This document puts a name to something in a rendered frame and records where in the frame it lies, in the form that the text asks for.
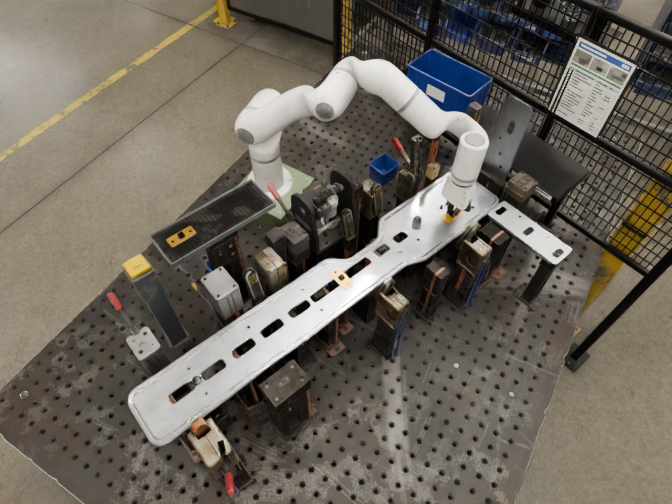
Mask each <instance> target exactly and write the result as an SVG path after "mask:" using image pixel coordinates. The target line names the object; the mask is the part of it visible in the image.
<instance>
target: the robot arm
mask: <svg viewBox="0 0 672 504"><path fill-rule="evenodd" d="M361 87H362V88H363V89H364V90H365V91H367V92H368V93H370V94H373V95H377V96H379V97H380V98H382V99H383V100H384V101H385V102H386V103H387V104H388V105H390V106H391V107H392V108H393V109H394V110H395V111H396V112H397V113H398V114H399V115H401V116H402V117H403V118H404V119H405V120H406V121H407V122H409V123H410V124H411V125H412V126H413V127H414V128H415V129H416V130H418V131H419V132H420V133H421V134H422V135H424V136H425V137H427V138H430V139H434V138H437V137H438V136H440V135H441V134H442V133H443V132H444V131H449V132H451V133H453V134H454V135H455V136H457V137H458V138H459V139H460V141H459V145H458V149H457V152H456V156H455V160H454V163H453V166H452V167H451V170H452V171H451V173H450V174H449V176H448V178H447V180H446V182H445V184H444V186H443V189H442V196H443V197H444V198H445V199H446V200H447V204H448V206H447V212H446V213H447V214H449V212H451V211H452V210H453V213H452V218H454V217H455V216H456V217H457V216H458V215H459V214H460V211H463V210H464V211H466V212H470V211H471V204H472V202H473V199H474V195H475V189H476V183H475V182H476V181H477V178H478V175H479V172H480V169H481V166H482V163H483V160H484V157H485V154H486V151H487V148H488V145H489V141H488V136H487V134H486V132H485V131H484V130H483V128H482V127H481V126H480V125H479V124H478V123H477V122H475V121H474V120H473V119H472V118H471V117H469V116H468V115H466V114H464V113H462V112H456V111H451V112H445V111H442V110H441V109H440V108H439V107H438V106H437V105H436V104H435V103H434V102H433V101H432V100H431V99H429V98H428V97H427V96H426V95H425V94H424V93H423V92H422V91H421V90H420V89H419V88H418V87H417V86H416V85H415V84H414V83H413V82H412V81H411V80H410V79H408V78H407V77H406V76H405V75H404V74H403V73H402V72H401V71H400V70H399V69H398V68H397V67H395V66H394V65H393V64H392V63H390V62H388V61H386V60H382V59H374V60H367V61H360V60H359V59H357V58H356V57H353V56H350V57H347V58H344V59H343V60H341V61H340V62H339V63H337V64H336V66H335V67H334V68H333V69H332V71H331V72H330V74H329V75H328V77H327V78H326V79H325V81H324V82H323V83H322V84H321V85H320V86H319V87H318V88H316V89H314V88H313V87H311V86H307V85H304V86H299V87H297V88H294V89H292V90H289V91H287V92H285V93H283V94H280V93H278V92H277V91H275V90H273V89H263V90H261V91H259V92H258V93H257V94H256V95H255V96H254V97H253V99H252V100H251V101H250V102H249V104H248V105H247V106H246V107H245V109H244V110H243V111H242V112H241V114H240V115H239V116H238V118H237V120H236V122H235V133H236V135H237V137H238V138H239V139H240V140H241V141H242V142H244V143H246V144H249V153H250V158H251V163H252V168H253V171H252V172H251V174H250V175H249V177H248V180H249V179H252V180H253V181H254V182H255V183H256V184H257V185H258V186H259V187H260V188H261V189H262V190H263V191H264V192H265V193H266V194H267V195H268V196H270V197H271V198H272V199H273V200H275V198H274V197H273V195H272V194H271V192H270V190H269V189H268V184H270V183H271V184H273V186H274V187H275V189H276V190H277V192H278V193H279V195H280V196H281V197H283V196H285V195H286V194H287V193H288V192H289V191H290V189H291V187H292V177H291V174H290V173H289V171H288V170H286V169H285V168H284V167H282V161H281V152H280V144H279V143H280V138H281V134H282V131H283V129H284V128H285V127H287V126H288V125H290V124H291V123H293V122H295V121H298V120H300V119H304V118H307V117H310V116H315V117H316V118H317V119H318V120H320V121H322V122H328V121H332V120H334V119H336V118H337V117H339V116H340V115H341V114H342V113H343V112H344V111H345V109H346V108H347V106H348V105H349V103H350V102H351V100H352V99H353V97H354V95H355V94H356V92H357V91H358V90H359V89H360V88H361ZM455 206H456V209H454V207H455Z"/></svg>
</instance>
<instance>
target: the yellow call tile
mask: <svg viewBox="0 0 672 504"><path fill-rule="evenodd" d="M122 265H123V267H124V268H125V270H126V271H127V272H128V274H129V275H130V277H131V278H132V279H134V278H136V277H137V276H139V275H141V274H143V273H144V272H146V271H148V270H149V269H151V266H150V265H149V263H148V262H147V261H146V259H145V258H144V257H143V255H142V254H139V255H137V256H135V257H134V258H132V259H130V260H128V261H127V262H125V263H123V264H122Z"/></svg>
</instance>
